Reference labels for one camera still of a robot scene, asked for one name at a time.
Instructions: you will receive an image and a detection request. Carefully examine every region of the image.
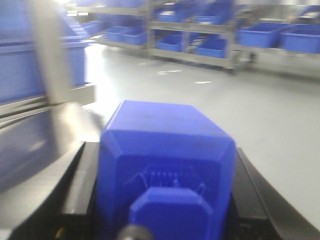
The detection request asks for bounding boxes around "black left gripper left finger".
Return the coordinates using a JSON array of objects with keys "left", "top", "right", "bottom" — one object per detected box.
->
[{"left": 7, "top": 141, "right": 99, "bottom": 240}]

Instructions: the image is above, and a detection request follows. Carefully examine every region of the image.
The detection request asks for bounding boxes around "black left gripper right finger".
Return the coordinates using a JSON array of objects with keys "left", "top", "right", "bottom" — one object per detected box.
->
[{"left": 231, "top": 148, "right": 320, "bottom": 240}]

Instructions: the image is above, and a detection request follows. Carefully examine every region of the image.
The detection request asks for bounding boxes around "distant steel bin rack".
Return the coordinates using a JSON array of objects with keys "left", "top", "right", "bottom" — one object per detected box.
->
[{"left": 66, "top": 0, "right": 320, "bottom": 75}]

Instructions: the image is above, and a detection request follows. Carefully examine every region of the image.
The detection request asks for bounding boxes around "stainless steel workbench shelf frame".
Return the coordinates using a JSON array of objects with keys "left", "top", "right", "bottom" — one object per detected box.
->
[{"left": 0, "top": 0, "right": 106, "bottom": 161}]

